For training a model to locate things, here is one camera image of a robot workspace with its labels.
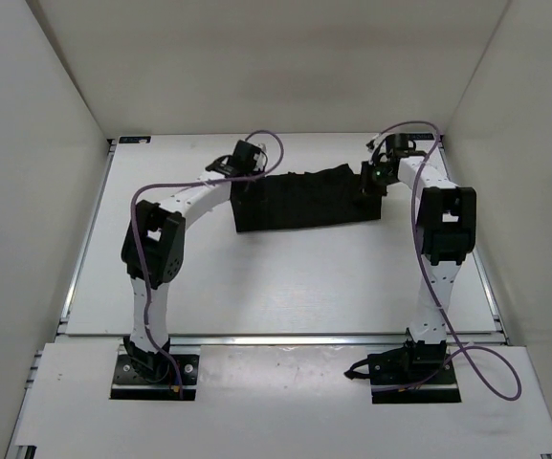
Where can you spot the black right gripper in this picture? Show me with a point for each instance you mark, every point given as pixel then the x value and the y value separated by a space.
pixel 365 185

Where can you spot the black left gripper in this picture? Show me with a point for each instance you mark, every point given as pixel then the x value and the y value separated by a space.
pixel 248 170

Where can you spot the black pleated skirt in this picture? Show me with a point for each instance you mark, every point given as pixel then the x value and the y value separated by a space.
pixel 297 201

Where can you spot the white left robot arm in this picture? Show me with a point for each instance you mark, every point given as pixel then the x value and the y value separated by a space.
pixel 153 253

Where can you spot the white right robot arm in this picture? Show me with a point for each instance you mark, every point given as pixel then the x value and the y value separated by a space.
pixel 443 218

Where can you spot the right blue corner label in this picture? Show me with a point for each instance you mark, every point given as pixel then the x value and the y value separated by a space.
pixel 421 136

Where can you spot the blue corner label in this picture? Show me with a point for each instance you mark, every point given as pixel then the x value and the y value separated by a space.
pixel 134 139
pixel 421 136

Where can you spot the left blue corner label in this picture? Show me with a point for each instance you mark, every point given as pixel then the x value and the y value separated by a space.
pixel 134 139

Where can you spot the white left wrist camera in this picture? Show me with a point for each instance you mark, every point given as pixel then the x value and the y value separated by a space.
pixel 263 157

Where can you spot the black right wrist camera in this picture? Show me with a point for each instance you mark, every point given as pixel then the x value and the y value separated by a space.
pixel 402 146

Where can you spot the aluminium table rail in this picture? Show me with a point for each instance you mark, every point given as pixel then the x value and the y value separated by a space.
pixel 287 339

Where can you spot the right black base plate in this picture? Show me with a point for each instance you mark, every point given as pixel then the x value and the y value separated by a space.
pixel 391 383

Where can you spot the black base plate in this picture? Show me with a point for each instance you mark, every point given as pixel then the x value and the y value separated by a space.
pixel 131 383
pixel 391 383

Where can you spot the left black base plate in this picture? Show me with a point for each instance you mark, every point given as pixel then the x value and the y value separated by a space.
pixel 131 383

